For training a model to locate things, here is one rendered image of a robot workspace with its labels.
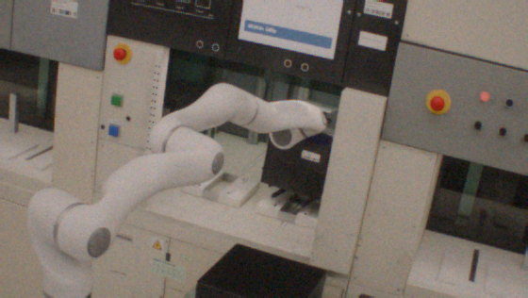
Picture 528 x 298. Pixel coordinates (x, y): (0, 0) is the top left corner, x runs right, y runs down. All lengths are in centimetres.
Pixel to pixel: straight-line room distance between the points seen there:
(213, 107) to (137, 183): 30
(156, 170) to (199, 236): 63
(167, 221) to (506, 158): 107
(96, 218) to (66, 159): 92
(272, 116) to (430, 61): 46
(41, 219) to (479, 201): 151
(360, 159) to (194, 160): 51
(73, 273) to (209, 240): 74
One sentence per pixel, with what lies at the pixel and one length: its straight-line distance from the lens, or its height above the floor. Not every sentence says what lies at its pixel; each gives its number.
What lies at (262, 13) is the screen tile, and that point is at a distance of 217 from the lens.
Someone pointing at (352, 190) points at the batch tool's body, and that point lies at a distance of 216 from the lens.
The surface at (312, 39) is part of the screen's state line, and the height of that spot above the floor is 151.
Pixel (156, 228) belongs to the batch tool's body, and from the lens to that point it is 248.
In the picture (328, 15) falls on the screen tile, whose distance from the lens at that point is 212.
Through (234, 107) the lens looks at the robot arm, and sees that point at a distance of 197.
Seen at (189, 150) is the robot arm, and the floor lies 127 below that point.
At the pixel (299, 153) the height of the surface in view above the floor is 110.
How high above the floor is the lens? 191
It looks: 19 degrees down
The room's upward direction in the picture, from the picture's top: 9 degrees clockwise
